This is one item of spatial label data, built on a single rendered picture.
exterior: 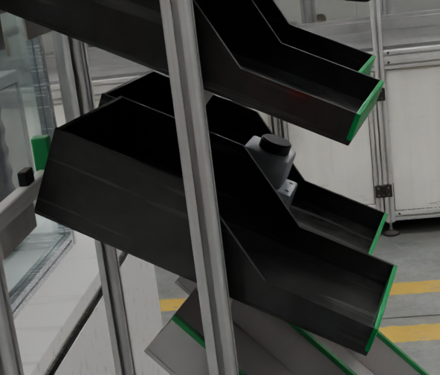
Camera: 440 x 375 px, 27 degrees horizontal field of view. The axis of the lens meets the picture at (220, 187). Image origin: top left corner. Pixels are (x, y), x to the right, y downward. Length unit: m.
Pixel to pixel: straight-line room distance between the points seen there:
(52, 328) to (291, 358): 0.90
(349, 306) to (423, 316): 2.95
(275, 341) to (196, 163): 0.26
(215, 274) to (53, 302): 1.18
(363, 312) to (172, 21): 0.28
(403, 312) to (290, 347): 2.89
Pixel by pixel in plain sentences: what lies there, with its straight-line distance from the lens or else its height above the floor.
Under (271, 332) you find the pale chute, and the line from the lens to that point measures 0.86.
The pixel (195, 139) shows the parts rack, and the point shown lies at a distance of 0.65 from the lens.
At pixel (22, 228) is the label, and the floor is 1.28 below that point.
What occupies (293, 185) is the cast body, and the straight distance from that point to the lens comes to 0.91.
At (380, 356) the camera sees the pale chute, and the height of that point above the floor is 1.05.
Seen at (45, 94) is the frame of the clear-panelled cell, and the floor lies 1.21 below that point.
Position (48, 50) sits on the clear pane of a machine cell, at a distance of 4.61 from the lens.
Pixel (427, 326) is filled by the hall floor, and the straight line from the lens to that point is 3.63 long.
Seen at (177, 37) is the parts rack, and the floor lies 1.43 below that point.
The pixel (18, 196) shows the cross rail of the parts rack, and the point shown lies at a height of 1.31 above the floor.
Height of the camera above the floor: 1.50
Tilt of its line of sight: 15 degrees down
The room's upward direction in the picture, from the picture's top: 7 degrees counter-clockwise
